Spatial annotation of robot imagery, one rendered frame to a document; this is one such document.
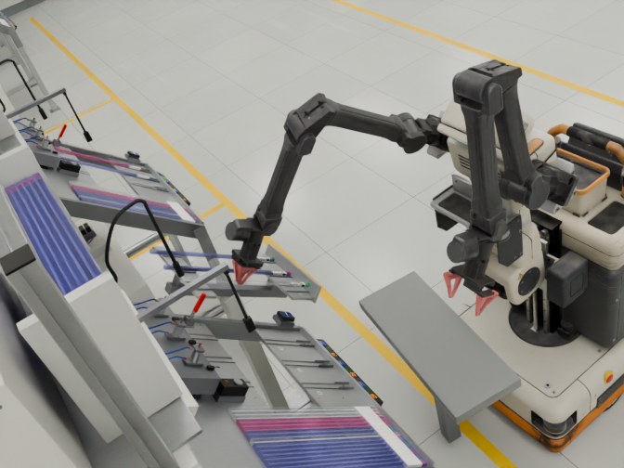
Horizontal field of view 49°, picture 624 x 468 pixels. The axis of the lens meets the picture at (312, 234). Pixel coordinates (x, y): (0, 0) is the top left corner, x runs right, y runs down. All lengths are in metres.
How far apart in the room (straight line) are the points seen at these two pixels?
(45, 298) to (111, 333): 0.26
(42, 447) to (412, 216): 2.82
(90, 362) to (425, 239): 2.69
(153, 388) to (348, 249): 2.40
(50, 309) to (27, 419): 0.21
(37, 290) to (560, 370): 2.02
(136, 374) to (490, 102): 0.89
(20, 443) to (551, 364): 1.94
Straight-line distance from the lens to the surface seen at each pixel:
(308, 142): 1.81
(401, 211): 3.74
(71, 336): 1.00
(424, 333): 2.33
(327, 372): 2.09
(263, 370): 2.63
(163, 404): 1.34
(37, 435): 1.14
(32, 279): 0.93
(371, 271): 3.43
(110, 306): 1.16
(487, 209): 1.69
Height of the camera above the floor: 2.37
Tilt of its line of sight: 39 degrees down
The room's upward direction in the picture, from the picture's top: 18 degrees counter-clockwise
